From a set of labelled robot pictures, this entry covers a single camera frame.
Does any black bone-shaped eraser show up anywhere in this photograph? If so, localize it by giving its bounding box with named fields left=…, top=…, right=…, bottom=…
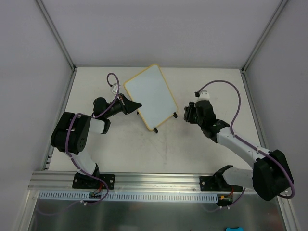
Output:
left=184, top=102, right=196, bottom=124

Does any yellow-framed whiteboard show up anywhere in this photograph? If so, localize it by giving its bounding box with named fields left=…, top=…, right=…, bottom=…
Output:
left=124, top=64, right=179, bottom=131

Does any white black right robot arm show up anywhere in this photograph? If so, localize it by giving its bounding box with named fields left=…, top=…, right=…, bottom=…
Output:
left=185, top=100, right=295, bottom=201

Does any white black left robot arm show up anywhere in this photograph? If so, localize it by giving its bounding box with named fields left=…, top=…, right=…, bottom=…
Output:
left=51, top=93, right=142, bottom=188

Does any blue object at bottom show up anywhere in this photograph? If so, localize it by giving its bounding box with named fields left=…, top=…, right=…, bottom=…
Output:
left=225, top=227, right=244, bottom=231

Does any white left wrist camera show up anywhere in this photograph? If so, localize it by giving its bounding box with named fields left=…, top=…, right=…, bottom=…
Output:
left=111, top=83, right=120, bottom=95

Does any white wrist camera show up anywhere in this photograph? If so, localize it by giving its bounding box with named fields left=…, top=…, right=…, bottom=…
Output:
left=195, top=90, right=210, bottom=102
left=111, top=83, right=120, bottom=95

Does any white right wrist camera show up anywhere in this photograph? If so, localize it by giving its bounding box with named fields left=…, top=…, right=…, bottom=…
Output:
left=195, top=90, right=210, bottom=102

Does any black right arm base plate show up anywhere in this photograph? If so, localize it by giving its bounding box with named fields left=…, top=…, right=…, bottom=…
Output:
left=199, top=175, right=244, bottom=192

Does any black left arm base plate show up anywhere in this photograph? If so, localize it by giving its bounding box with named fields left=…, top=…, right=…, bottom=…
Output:
left=72, top=173, right=115, bottom=190

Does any white slotted cable duct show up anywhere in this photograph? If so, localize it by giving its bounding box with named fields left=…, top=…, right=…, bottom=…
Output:
left=38, top=190, right=218, bottom=204

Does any aluminium left frame post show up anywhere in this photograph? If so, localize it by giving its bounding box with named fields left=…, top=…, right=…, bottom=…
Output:
left=34, top=0, right=76, bottom=71

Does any aluminium frame post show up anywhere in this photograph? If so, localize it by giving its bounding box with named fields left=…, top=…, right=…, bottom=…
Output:
left=34, top=0, right=76, bottom=71
left=241, top=0, right=289, bottom=74

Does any aluminium front rail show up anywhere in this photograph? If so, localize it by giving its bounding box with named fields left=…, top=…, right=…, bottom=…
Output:
left=27, top=170, right=289, bottom=193

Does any aluminium right frame post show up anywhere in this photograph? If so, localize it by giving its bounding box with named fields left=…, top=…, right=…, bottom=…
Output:
left=241, top=0, right=289, bottom=74

